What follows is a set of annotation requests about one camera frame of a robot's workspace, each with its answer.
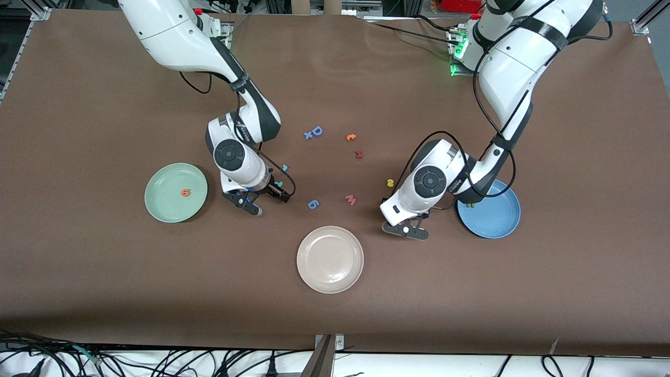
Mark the aluminium frame extrusion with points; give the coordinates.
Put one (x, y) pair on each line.
(641, 23)

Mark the brown table cover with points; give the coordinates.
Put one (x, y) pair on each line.
(104, 288)

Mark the blue round plate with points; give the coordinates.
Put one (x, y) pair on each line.
(497, 220)

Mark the light green round plate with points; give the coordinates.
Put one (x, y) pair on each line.
(167, 204)

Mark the pink foam letter W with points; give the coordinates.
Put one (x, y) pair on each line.
(350, 199)

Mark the metal corner bracket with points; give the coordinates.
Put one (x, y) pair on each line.
(41, 13)

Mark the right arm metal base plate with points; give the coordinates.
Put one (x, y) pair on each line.
(229, 31)

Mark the blue foam letter D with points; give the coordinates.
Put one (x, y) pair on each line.
(317, 131)

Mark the red box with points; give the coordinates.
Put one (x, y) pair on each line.
(460, 5)

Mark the blue foam digit six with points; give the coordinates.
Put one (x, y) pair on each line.
(313, 204)

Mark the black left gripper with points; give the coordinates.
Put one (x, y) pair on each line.
(425, 215)

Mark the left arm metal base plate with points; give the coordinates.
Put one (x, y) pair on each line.
(454, 70)

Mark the white paper scrap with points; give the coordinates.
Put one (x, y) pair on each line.
(554, 346)

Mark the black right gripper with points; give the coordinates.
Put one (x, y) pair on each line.
(272, 189)

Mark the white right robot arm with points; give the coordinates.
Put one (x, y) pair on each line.
(172, 31)

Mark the metal rail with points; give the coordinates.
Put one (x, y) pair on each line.
(361, 8)

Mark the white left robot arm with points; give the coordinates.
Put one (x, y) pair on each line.
(518, 63)

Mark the aluminium camera post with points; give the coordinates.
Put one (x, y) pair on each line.
(322, 361)

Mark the beige round plate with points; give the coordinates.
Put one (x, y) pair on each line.
(330, 259)

